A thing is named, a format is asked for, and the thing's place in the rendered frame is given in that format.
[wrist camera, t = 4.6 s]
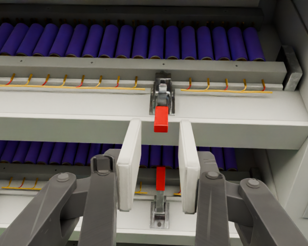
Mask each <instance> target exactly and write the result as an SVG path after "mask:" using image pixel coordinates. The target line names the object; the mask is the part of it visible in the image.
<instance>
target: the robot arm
mask: <svg viewBox="0 0 308 246"><path fill-rule="evenodd" d="M140 158H141V120H140V118H132V119H131V121H130V124H129V127H128V130H127V133H126V136H125V139H124V142H123V145H122V148H121V149H108V150H107V151H106V152H105V153H104V154H98V155H95V156H93V157H92V158H91V159H90V168H91V176H90V177H87V178H83V179H76V176H75V174H73V173H69V172H62V173H59V174H56V175H54V176H53V177H52V178H51V179H50V180H49V181H48V182H47V183H46V184H45V185H44V187H43V188H42V189H41V190H40V191H39V192H38V193H37V195H36V196H35V197H34V198H33V199H32V200H31V201H30V203H29V204H28V205H27V206H26V207H25V208H24V209H23V210H22V212H21V213H20V214H19V215H18V216H17V217H16V218H15V220H14V221H13V222H12V223H11V224H10V225H9V226H8V228H7V229H6V230H5V231H4V232H3V233H2V234H1V235H0V246H65V245H66V243H67V242H68V240H69V238H70V236H71V235H72V233H73V231H74V229H75V227H76V226H77V224H78V222H79V220H80V217H83V219H82V225H81V230H80V236H79V241H78V246H116V224H117V210H119V211H122V212H129V211H130V210H132V203H133V197H134V192H135V186H136V181H137V175H138V170H139V164H140ZM178 163H179V175H180V187H181V200H182V212H184V214H195V213H196V212H197V223H196V236H195V246H230V235H229V222H228V221H230V222H234V225H235V229H236V231H237V233H238V235H239V237H240V239H241V242H242V244H243V246H308V241H307V239H306V238H305V237H304V235H303V234H302V233H301V231H300V230H299V228H298V227H297V226H296V224H295V223H294V222H293V221H292V219H291V218H290V217H289V215H288V214H287V213H286V211H285V210H284V209H283V207H282V206H281V205H280V203H279V202H278V200H277V199H276V198H275V196H274V195H273V194H272V192H271V191H270V190H269V188H268V187H267V186H266V184H264V183H263V182H262V181H260V180H257V179H254V178H246V179H243V180H241V181H240V184H234V183H230V182H228V181H226V180H225V176H224V175H223V174H222V173H220V172H219V169H218V166H217V163H216V160H215V156H214V155H213V154H212V153H211V152H210V151H197V149H196V145H195V140H194V135H193V131H192V126H191V122H190V121H189V120H184V119H181V121H180V124H179V143H178ZM197 210H198V211H197Z"/></svg>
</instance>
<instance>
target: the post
mask: <svg viewBox="0 0 308 246"><path fill-rule="evenodd" d="M281 1H282V0H277V2H276V6H275V11H274V15H273V20H272V24H274V22H275V19H276V16H277V13H278V10H279V7H280V4H281ZM292 1H293V3H294V5H295V7H296V9H297V11H298V13H299V15H300V17H301V19H302V21H303V23H304V25H305V27H306V29H307V31H308V0H292ZM266 151H267V155H268V159H269V164H270V168H271V172H272V176H273V181H274V185H275V189H276V193H277V197H278V202H279V203H280V205H281V206H282V207H283V209H284V210H285V211H286V213H287V214H288V215H289V217H290V218H291V219H292V221H293V222H294V223H295V224H296V226H297V227H298V228H299V230H300V231H301V233H302V234H303V235H304V237H305V238H306V239H307V241H308V218H303V214H304V212H305V210H306V208H307V205H308V137H307V138H306V140H305V141H304V143H303V144H302V146H301V147H300V149H299V150H294V149H266Z"/></svg>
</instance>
